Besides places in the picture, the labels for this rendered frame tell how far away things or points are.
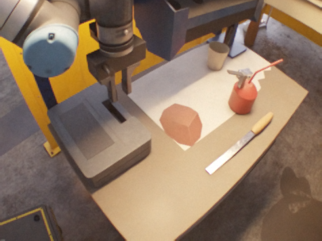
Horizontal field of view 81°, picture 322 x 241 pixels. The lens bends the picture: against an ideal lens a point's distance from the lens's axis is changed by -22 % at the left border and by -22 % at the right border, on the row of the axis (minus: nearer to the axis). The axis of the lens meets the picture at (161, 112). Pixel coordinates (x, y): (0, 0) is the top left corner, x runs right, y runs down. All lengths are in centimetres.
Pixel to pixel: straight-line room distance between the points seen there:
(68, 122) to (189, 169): 35
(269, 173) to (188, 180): 134
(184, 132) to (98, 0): 43
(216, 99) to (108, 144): 40
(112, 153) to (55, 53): 34
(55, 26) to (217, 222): 150
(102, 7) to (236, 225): 151
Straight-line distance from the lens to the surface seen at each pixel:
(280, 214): 182
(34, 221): 135
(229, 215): 164
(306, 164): 215
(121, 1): 42
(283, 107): 90
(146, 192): 59
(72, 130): 62
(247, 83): 73
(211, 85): 84
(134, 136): 58
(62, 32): 29
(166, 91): 78
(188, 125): 66
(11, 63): 128
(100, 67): 48
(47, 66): 31
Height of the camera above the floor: 151
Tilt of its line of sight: 51 degrees down
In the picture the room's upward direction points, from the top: 5 degrees clockwise
